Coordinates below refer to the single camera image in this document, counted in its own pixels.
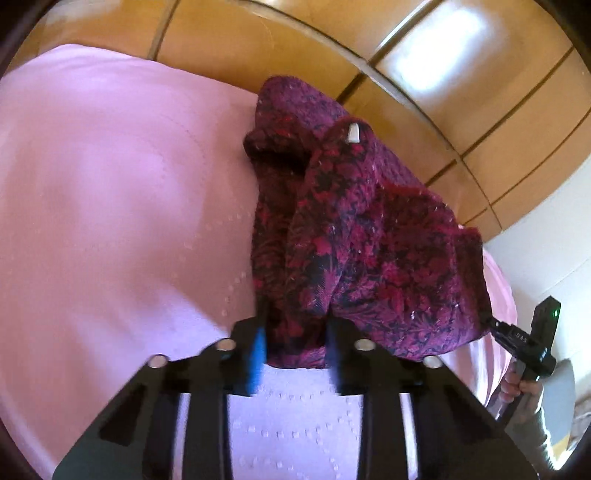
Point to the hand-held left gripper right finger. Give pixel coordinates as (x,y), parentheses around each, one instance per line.
(333,360)

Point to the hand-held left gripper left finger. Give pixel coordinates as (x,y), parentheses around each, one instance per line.
(257,357)

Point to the red and black knit sweater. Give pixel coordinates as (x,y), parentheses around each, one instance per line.
(369,230)

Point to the person's right forearm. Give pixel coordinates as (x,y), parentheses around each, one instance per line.
(535,434)

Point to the person's right hand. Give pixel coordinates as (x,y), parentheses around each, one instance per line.
(510,385)

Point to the pink quilted bedspread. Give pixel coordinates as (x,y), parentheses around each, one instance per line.
(115,184)

